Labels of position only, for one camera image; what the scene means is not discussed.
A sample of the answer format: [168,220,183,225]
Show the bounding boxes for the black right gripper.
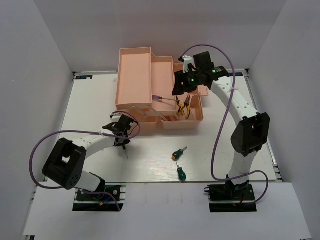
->
[171,68,202,96]

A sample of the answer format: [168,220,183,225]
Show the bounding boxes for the yellow long nose pliers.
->
[184,94,191,120]

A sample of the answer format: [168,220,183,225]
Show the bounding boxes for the blue handled screwdriver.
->
[152,95,177,102]

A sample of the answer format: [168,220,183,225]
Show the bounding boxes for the pink plastic toolbox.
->
[115,47,209,132]

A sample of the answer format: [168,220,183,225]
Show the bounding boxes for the green orange handled screwdriver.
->
[171,146,188,161]

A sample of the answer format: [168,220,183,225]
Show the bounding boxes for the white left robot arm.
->
[42,113,138,200]

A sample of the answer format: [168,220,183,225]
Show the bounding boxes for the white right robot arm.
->
[172,51,270,200]

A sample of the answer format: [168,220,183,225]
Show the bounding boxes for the black blue lock sticker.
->
[234,72,244,77]

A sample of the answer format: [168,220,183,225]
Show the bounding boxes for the left blue table sticker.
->
[75,75,93,80]

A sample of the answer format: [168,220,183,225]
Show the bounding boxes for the stubby green screwdriver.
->
[176,162,187,182]

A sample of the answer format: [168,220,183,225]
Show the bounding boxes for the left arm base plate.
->
[72,183,126,212]

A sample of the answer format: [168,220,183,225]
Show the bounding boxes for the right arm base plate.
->
[203,183,257,213]

